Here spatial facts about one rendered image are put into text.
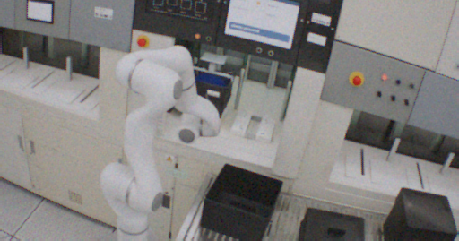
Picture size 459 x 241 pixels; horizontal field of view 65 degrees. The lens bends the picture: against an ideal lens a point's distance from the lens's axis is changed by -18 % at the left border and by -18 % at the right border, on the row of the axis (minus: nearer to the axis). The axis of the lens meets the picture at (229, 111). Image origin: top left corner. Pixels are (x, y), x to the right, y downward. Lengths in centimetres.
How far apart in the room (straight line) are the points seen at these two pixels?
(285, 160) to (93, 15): 113
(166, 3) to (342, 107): 89
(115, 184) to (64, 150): 117
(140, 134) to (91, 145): 113
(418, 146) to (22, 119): 242
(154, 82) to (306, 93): 80
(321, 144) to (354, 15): 63
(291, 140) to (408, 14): 78
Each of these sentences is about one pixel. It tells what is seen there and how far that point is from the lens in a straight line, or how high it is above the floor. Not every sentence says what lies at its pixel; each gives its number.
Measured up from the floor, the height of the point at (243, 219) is 89.
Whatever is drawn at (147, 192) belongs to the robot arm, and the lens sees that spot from 136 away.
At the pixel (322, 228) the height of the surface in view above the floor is 86.
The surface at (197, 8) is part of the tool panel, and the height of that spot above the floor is 156.
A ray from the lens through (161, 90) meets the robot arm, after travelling 120.
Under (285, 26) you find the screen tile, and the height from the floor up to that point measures 156.
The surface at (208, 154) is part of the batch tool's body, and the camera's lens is 212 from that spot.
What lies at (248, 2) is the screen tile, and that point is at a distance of 177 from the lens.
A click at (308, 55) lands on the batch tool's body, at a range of 181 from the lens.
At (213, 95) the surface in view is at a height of 106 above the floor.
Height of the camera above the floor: 208
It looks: 30 degrees down
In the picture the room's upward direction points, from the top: 11 degrees clockwise
